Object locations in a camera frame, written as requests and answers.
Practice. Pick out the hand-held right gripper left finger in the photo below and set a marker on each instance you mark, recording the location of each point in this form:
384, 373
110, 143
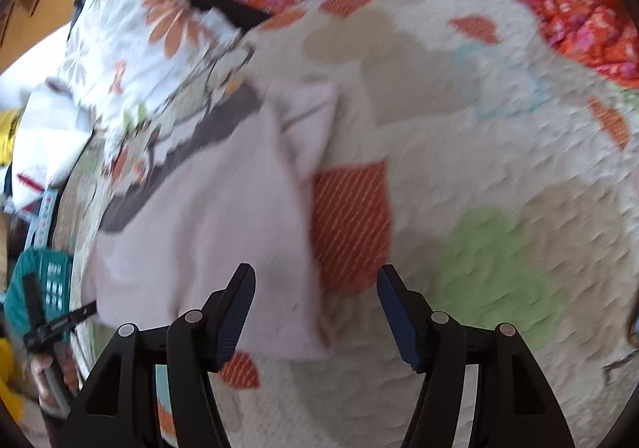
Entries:
233, 323

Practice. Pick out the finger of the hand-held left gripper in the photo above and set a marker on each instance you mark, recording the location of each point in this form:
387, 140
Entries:
55, 325

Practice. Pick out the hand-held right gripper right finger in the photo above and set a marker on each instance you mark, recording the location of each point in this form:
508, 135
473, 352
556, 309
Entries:
399, 315

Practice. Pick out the light pink small garment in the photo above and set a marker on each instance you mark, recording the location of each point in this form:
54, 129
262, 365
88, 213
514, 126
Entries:
209, 228

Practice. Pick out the teal plastic basket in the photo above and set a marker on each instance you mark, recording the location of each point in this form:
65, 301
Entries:
47, 278

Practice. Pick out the leaf-print quilted bedspread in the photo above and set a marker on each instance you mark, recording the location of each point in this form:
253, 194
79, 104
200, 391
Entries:
449, 178

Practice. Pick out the white paper bag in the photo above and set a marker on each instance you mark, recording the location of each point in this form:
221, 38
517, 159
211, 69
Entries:
47, 138

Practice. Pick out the yellow cloth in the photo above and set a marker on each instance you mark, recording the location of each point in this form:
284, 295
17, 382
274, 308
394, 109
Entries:
7, 138

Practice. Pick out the white floral pillow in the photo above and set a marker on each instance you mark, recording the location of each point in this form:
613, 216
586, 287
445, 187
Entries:
135, 43

